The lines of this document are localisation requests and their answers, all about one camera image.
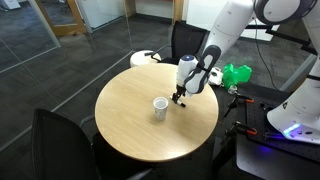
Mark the white patterned paper cup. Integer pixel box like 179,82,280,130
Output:
153,97,169,121

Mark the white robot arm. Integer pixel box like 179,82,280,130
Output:
171,0,320,103

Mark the green plastic bag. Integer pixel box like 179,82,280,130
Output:
222,64,252,89

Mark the white round stool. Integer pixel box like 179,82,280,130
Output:
130,50,161,67

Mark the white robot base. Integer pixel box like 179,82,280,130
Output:
267,59,320,144

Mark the black perforated mounting board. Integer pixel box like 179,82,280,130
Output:
245,98,320,163

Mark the round wooden table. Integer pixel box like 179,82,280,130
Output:
95,63,219,162

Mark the black mesh office chair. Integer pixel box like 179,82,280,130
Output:
151,21,207,65

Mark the black orange clamp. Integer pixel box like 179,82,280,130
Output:
223,94,254,118
225,121,257,138

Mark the black office chair near camera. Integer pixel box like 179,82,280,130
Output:
31,107,154,180

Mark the black cable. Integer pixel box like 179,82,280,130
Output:
253,19,281,91

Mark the white marker with black cap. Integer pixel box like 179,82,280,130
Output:
170,96,186,108

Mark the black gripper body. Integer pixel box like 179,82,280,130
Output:
175,85,186,99

